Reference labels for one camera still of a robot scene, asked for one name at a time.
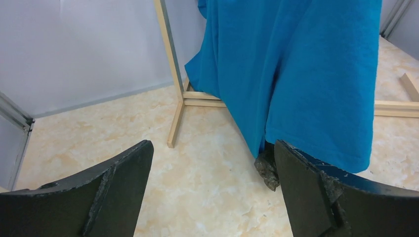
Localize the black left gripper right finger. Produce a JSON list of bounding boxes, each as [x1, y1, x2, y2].
[[274, 141, 419, 237]]

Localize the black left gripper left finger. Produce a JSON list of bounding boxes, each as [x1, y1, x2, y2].
[[0, 140, 154, 237]]

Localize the dark translucent trash bag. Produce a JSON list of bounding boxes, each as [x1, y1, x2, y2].
[[254, 142, 280, 192]]

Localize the blue hanging cloth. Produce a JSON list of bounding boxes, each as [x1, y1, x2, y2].
[[185, 0, 382, 173]]

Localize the wooden clothes rack frame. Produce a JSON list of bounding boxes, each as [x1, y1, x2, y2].
[[154, 0, 419, 148]]

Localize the aluminium enclosure post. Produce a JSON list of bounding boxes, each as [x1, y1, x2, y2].
[[0, 93, 35, 191]]

